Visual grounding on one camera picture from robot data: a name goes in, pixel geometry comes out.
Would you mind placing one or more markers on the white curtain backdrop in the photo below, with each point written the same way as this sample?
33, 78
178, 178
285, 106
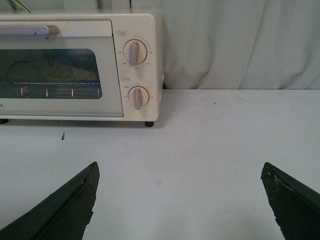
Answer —
229, 44

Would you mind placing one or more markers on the cream toaster oven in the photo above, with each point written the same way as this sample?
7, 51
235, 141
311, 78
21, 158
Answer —
144, 25

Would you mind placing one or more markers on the green plant leaf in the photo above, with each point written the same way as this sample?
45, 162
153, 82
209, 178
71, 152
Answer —
15, 3

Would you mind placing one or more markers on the lower timer knob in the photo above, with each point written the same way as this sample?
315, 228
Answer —
138, 97

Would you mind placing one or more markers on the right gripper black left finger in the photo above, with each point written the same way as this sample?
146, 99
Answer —
63, 215

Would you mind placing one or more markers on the upper temperature knob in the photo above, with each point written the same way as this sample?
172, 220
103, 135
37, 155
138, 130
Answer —
135, 52

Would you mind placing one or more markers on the white oven door handle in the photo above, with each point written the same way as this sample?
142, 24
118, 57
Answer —
28, 31

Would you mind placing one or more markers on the oven glass door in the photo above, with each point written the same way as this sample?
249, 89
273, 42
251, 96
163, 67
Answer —
73, 74

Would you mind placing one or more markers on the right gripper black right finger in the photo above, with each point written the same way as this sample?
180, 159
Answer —
296, 207

